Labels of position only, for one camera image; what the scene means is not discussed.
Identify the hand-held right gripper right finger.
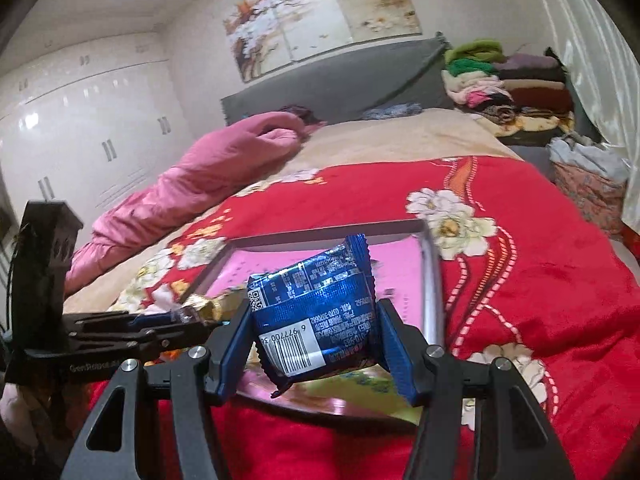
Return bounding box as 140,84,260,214
376,299,576,480

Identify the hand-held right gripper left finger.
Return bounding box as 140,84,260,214
60,299,253,480

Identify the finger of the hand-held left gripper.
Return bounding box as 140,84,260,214
69,322,227,362
62,310,181,334

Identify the yellow and blue snack packet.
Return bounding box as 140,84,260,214
180,294,238,322

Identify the shallow grey cardboard box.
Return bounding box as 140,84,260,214
177,219,446,418

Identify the pink book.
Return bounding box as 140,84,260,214
205,237,426,356

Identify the white wardrobe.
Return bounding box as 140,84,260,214
0,32,196,231

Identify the pink quilt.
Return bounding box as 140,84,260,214
65,111,328,296

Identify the red floral blanket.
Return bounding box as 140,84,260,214
87,155,640,480

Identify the beige bed sheet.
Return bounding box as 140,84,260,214
62,107,523,313

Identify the dark patterned cloth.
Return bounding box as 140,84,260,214
360,102,426,121

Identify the dark purple cloth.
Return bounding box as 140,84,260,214
277,105,328,136

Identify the floral fabric bag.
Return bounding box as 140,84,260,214
552,160,628,236

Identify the red cloth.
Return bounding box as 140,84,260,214
620,222,640,261

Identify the grey headboard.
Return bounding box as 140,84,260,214
220,32,453,126

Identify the pile of folded clothes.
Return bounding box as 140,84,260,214
442,37,576,136

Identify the white satin curtain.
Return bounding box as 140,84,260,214
522,0,640,261

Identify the floral wall painting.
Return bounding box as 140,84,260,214
222,0,422,85

